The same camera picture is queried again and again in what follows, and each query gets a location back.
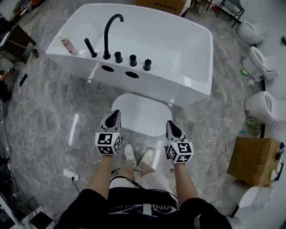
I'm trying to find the person's right leg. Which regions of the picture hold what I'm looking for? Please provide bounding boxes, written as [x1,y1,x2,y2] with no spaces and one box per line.
[139,163,156,178]

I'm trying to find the person's left leg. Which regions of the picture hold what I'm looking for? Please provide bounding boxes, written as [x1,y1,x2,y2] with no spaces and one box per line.
[117,162,135,180]

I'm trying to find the black hand shower handle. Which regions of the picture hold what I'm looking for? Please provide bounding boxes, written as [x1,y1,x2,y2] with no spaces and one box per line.
[84,38,98,59]

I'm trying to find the person's leg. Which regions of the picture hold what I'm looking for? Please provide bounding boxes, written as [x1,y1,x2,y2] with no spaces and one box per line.
[117,162,135,180]
[139,163,156,178]

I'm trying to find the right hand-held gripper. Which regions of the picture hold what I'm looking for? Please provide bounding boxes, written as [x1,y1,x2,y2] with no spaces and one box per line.
[165,120,194,165]

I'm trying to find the pink bottle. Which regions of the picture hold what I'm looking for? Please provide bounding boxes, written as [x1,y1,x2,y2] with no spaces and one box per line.
[58,36,80,55]

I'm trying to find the person's right forearm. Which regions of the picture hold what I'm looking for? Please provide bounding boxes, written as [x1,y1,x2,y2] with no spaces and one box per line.
[172,163,199,204]

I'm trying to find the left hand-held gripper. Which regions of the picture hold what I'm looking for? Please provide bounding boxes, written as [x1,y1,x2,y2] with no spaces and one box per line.
[95,109,122,155]

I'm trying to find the large brown cardboard box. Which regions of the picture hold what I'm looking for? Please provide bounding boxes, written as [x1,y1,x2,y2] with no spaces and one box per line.
[227,136,286,187]

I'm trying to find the dark brown wooden cabinet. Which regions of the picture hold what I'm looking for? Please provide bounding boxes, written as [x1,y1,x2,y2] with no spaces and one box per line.
[5,24,38,64]

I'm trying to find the white bathtub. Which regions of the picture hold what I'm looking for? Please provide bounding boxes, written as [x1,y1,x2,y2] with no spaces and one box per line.
[46,3,214,108]

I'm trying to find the open brown cardboard box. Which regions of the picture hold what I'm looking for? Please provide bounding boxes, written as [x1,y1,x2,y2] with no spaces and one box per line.
[135,0,186,17]

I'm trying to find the green white cloth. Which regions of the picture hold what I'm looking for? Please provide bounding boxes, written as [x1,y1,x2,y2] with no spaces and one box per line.
[246,118,261,137]

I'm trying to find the person's left forearm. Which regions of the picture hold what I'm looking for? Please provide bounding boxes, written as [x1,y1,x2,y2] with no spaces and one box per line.
[86,153,116,199]

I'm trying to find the person's left white shoe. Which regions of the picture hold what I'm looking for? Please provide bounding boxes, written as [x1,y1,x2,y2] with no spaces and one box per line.
[123,144,137,167]

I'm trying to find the thin black body cable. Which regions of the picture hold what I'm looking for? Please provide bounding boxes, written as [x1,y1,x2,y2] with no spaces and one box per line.
[111,169,179,203]

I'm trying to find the person's white shorts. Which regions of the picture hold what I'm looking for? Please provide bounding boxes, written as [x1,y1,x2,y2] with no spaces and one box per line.
[109,171,173,196]

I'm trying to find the person's white shoe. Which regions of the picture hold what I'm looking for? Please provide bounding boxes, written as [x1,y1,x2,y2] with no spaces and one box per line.
[123,144,137,167]
[139,148,155,167]

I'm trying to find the black bag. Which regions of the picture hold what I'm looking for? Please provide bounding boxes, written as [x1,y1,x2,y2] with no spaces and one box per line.
[0,78,13,104]

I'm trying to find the person's right white shoe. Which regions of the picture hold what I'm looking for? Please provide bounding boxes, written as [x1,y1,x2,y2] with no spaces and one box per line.
[139,148,155,167]

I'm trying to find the white bath mat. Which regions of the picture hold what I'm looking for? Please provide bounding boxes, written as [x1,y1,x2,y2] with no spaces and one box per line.
[111,93,173,137]

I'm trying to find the black folding chair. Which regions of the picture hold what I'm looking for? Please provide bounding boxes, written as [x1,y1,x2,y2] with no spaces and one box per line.
[215,0,244,28]

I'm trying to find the white floor cable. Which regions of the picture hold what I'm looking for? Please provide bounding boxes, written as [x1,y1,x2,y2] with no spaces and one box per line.
[198,58,244,198]

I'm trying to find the person's black shirt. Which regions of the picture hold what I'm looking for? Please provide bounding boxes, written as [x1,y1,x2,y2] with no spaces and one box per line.
[57,187,233,229]

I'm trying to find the marble patterned block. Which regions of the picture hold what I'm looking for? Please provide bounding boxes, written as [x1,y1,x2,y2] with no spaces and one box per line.
[21,205,60,229]

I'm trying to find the white power strip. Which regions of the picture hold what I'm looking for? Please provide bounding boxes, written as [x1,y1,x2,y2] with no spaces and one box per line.
[63,169,80,182]

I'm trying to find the small black rectangular object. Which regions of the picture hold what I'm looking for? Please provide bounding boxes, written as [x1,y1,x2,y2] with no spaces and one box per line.
[19,73,29,88]

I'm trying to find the black curved bathtub faucet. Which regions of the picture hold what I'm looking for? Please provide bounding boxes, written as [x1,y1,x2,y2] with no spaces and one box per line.
[103,13,125,60]

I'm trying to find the black power cable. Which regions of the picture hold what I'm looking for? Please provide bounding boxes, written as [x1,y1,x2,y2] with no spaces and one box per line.
[71,178,80,194]

